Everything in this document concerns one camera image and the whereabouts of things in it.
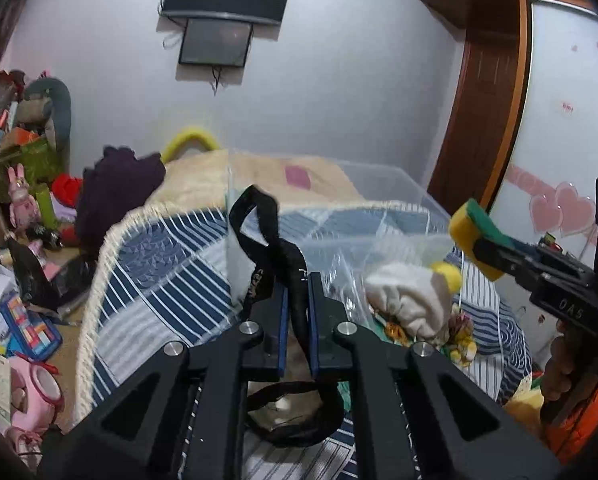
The pink rabbit toy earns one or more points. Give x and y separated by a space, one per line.
23 209

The person's right hand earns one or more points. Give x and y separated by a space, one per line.
556 379

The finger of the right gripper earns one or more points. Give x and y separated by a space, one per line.
517 259

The colourful blue book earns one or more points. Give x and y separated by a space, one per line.
30 333

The clear plastic storage box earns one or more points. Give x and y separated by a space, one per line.
396 220

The blue white patterned bedspread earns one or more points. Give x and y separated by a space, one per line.
166 274

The pink toy camera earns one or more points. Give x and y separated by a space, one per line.
36 399

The beige blanket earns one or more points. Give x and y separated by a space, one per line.
217 177

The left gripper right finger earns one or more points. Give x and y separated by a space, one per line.
414 414

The small black wall monitor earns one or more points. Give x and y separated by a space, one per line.
215 43

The grey green plush toy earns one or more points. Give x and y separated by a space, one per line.
45 109

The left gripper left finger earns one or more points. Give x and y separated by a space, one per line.
178 416

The wooden wardrobe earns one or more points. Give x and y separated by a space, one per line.
488 100

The white cloth pouch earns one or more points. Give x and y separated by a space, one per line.
418 297

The dark purple garment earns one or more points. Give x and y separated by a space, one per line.
118 183

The yellow felt ball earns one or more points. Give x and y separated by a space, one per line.
452 275

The floral patterned cloth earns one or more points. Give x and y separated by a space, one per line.
456 342

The green bottle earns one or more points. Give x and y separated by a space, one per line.
44 200

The green storage box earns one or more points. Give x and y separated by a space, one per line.
40 161

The red plush item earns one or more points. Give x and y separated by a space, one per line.
67 190

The green yellow sponge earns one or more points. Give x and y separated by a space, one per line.
470 224

